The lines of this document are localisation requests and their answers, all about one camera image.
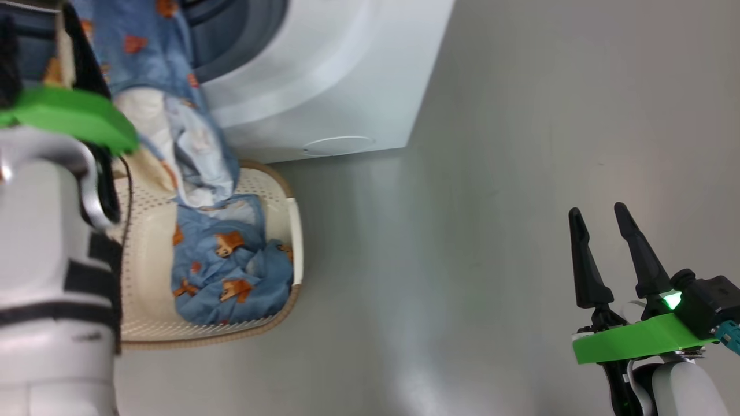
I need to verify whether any grey rubber door gasket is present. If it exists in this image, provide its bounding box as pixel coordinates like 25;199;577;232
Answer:
185;0;290;85

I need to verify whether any blue garment with cream lining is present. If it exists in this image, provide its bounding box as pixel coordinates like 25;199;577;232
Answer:
72;0;242;209

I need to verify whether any cream perforated laundry basket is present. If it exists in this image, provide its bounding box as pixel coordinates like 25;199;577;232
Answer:
113;159;304;351

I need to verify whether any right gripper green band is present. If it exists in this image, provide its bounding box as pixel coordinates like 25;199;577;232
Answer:
569;202;718;366

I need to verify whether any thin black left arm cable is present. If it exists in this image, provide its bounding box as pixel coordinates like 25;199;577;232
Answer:
120;154;135;246

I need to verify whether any white front-load washing machine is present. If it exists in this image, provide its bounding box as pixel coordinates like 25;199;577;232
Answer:
185;0;457;165

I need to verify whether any round white filter cover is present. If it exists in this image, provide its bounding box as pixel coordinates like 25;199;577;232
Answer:
301;135;376;157

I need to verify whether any teal right camera cable connector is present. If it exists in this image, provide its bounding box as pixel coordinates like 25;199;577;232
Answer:
714;321;740;356

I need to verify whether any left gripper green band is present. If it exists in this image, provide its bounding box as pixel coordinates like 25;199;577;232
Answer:
0;4;140;156

